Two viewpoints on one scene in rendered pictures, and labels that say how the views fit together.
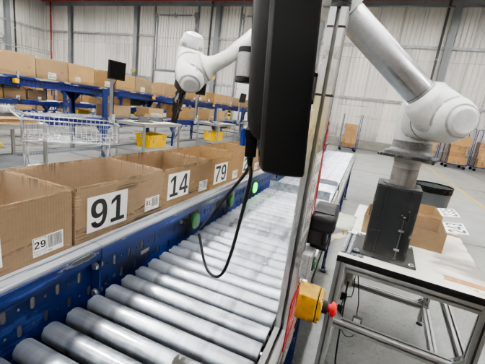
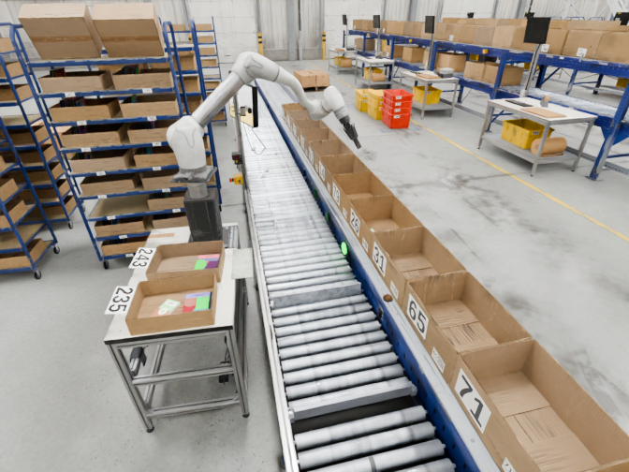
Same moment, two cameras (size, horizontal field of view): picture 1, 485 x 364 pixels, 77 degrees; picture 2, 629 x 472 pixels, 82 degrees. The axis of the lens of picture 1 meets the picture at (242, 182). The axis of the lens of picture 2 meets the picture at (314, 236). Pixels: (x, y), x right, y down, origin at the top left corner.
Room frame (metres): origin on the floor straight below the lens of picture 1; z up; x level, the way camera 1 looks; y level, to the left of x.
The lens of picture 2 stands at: (3.40, -1.21, 2.01)
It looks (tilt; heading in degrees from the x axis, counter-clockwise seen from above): 32 degrees down; 147
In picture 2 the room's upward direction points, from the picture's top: 1 degrees counter-clockwise
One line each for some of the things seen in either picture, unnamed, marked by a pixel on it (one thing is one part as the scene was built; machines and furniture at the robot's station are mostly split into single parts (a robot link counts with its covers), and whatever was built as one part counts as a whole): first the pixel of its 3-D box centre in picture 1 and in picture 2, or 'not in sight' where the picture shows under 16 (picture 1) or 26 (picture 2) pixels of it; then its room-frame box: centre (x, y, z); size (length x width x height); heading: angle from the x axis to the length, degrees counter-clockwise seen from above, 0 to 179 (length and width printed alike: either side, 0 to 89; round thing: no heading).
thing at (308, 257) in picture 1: (308, 261); not in sight; (0.73, -0.20, 0.95); 0.07 x 0.03 x 0.07; 160
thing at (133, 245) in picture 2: not in sight; (129, 239); (0.00, -1.10, 0.19); 0.40 x 0.30 x 0.10; 68
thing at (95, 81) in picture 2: not in sight; (79, 81); (0.01, -1.09, 1.59); 0.40 x 0.30 x 0.10; 68
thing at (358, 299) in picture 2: not in sight; (319, 306); (2.25, -0.44, 0.72); 0.52 x 0.05 x 0.05; 70
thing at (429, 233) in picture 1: (401, 225); (188, 262); (1.60, -0.90, 0.80); 0.38 x 0.28 x 0.10; 63
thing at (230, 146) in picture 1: (231, 159); (383, 225); (2.11, 0.10, 0.96); 0.39 x 0.29 x 0.17; 159
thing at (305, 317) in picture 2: not in sight; (322, 315); (2.31, -0.46, 0.72); 0.52 x 0.05 x 0.05; 70
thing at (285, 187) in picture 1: (298, 191); (317, 296); (2.22, -0.43, 0.76); 0.46 x 0.01 x 0.09; 70
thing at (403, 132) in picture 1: (420, 116); (188, 145); (1.33, -0.71, 1.38); 0.18 x 0.16 x 0.22; 177
